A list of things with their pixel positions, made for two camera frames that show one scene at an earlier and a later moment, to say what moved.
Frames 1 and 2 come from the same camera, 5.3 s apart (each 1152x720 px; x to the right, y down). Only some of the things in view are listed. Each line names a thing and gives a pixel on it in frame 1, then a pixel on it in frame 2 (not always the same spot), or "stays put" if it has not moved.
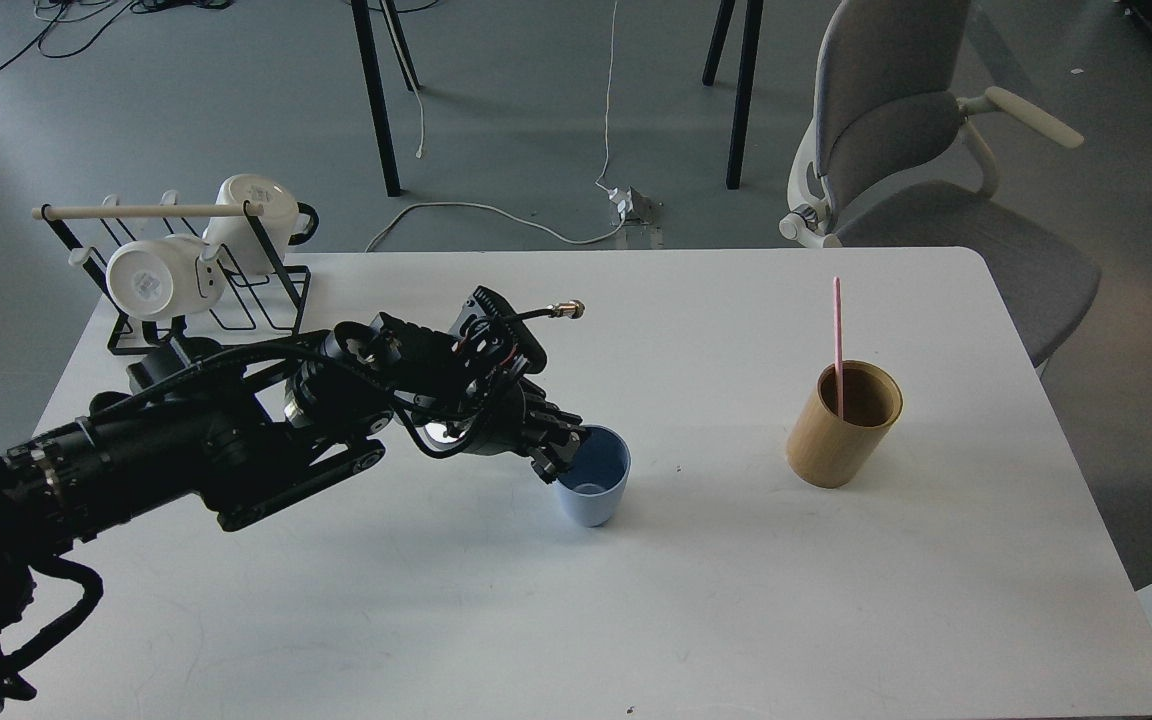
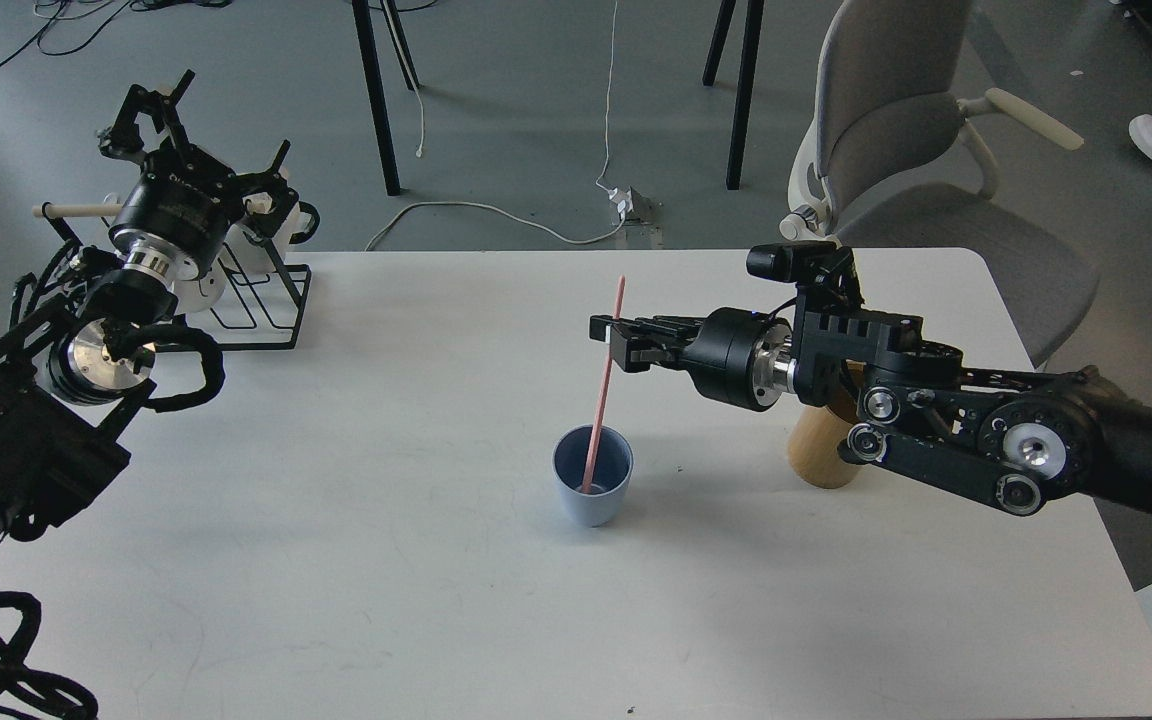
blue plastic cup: [592, 489] stays put
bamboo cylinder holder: [827, 452] stays put
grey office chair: [887, 106] stays put
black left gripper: [470, 386] to [175, 212]
